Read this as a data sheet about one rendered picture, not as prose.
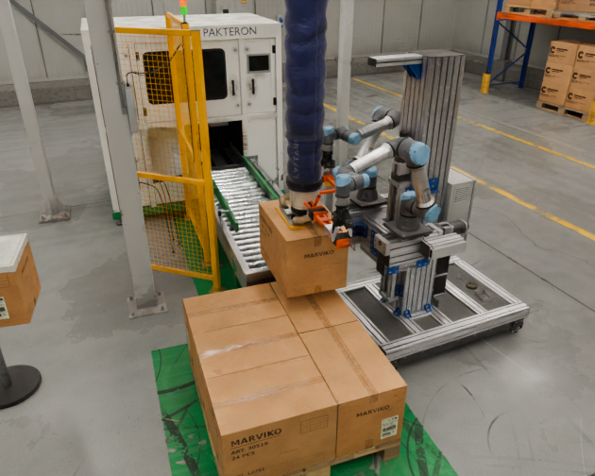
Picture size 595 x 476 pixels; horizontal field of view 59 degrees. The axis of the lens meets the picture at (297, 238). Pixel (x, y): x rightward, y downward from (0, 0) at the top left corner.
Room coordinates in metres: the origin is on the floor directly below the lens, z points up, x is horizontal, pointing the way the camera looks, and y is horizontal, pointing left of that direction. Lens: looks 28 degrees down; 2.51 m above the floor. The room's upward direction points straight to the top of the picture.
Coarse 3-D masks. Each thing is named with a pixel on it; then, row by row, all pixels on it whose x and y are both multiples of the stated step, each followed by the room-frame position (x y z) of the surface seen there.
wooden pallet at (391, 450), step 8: (192, 368) 2.74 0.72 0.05; (200, 400) 2.47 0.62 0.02; (208, 424) 2.17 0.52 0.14; (208, 432) 2.22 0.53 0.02; (400, 440) 2.07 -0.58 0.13; (376, 448) 2.02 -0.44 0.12; (384, 448) 2.03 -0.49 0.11; (392, 448) 2.05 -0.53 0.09; (216, 456) 1.95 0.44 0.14; (344, 456) 1.95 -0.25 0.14; (352, 456) 1.97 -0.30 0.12; (360, 456) 1.98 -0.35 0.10; (384, 456) 2.03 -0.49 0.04; (392, 456) 2.05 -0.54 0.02; (216, 464) 2.00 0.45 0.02; (320, 464) 1.90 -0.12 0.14; (328, 464) 1.92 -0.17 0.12; (296, 472) 1.86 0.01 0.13; (304, 472) 1.87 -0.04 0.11; (312, 472) 1.89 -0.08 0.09; (320, 472) 1.90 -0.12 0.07; (328, 472) 1.92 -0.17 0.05
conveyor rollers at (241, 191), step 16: (224, 176) 5.07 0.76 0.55; (240, 176) 5.12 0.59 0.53; (224, 192) 4.69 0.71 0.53; (240, 192) 4.66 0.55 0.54; (256, 192) 4.71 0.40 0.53; (240, 208) 4.29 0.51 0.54; (256, 208) 4.33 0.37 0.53; (240, 224) 4.01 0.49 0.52; (256, 224) 3.97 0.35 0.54; (240, 240) 3.67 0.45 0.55; (256, 240) 3.69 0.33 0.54; (256, 256) 3.42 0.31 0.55
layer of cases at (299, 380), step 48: (240, 288) 2.98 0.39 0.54; (192, 336) 2.51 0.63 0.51; (240, 336) 2.47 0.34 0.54; (288, 336) 2.47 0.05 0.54; (336, 336) 2.47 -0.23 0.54; (240, 384) 2.07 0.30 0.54; (288, 384) 2.07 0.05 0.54; (336, 384) 2.07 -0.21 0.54; (384, 384) 2.07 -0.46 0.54; (240, 432) 1.77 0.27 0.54; (288, 432) 1.85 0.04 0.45; (336, 432) 1.94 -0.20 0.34; (384, 432) 2.03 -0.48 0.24
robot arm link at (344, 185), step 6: (342, 174) 2.50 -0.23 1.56; (336, 180) 2.47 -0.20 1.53; (342, 180) 2.44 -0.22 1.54; (348, 180) 2.45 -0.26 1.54; (336, 186) 2.46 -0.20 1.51; (342, 186) 2.44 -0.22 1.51; (348, 186) 2.45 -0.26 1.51; (354, 186) 2.47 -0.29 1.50; (336, 192) 2.46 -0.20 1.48; (342, 192) 2.44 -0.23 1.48; (348, 192) 2.45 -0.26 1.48
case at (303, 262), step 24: (264, 216) 3.10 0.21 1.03; (264, 240) 3.11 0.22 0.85; (288, 240) 2.69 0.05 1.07; (312, 240) 2.73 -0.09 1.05; (288, 264) 2.68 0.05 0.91; (312, 264) 2.73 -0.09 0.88; (336, 264) 2.78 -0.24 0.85; (288, 288) 2.68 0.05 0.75; (312, 288) 2.73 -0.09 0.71; (336, 288) 2.78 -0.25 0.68
